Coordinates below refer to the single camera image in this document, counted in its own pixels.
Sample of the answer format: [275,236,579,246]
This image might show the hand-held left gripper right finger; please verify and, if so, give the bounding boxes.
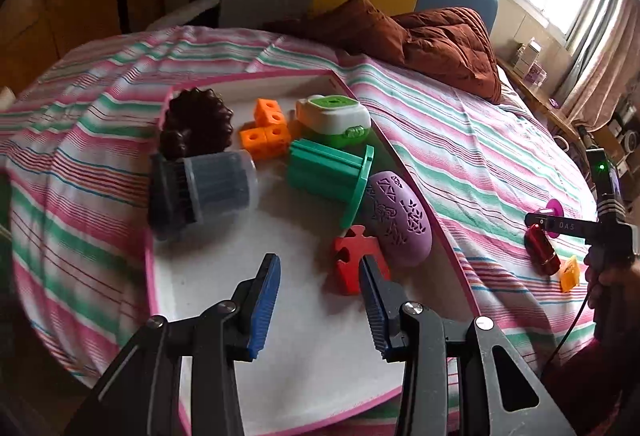
[358,256,576,436]

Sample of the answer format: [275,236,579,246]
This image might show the red puzzle piece block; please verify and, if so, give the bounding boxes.
[333,225,392,296]

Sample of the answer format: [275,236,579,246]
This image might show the red metallic cylinder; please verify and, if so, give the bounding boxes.
[523,223,561,276]

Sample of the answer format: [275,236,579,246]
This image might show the white tray with pink edge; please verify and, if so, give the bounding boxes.
[144,70,482,436]

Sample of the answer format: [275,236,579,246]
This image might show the white box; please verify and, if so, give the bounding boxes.
[515,40,543,80]

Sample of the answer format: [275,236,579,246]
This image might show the brown pillow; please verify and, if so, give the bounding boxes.
[264,0,412,67]

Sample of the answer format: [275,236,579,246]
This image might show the orange cube blocks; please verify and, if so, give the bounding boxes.
[238,98,291,162]

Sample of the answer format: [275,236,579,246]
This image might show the brown quilted duvet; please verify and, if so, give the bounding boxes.
[390,6,503,105]

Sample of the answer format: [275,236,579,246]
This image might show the dark brown fluted mold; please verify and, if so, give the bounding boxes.
[160,88,235,162]

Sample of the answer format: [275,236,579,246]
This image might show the person's red trousers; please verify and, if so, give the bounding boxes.
[542,335,640,436]

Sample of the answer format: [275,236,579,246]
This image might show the white and green plastic device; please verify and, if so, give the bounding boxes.
[295,94,372,149]

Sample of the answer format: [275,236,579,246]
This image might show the green plastic spool block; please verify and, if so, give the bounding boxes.
[286,138,375,230]

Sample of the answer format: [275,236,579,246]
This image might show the purple oval case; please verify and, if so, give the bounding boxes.
[363,170,433,269]

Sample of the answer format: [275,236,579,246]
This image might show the small orange plastic piece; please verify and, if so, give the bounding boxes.
[558,255,581,293]

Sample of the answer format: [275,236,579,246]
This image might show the wooden side table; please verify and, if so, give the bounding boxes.
[496,58,583,139]

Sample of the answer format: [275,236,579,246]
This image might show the magenta spool toy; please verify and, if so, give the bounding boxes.
[546,198,565,240]

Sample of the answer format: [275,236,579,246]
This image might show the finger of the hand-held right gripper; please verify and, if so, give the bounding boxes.
[525,210,602,239]

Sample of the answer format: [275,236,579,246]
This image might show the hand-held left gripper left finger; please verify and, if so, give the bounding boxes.
[65,253,282,436]

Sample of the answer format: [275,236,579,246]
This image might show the person's right hand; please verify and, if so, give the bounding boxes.
[584,247,640,313]

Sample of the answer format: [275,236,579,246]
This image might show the beige curtain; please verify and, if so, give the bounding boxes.
[552,0,640,129]

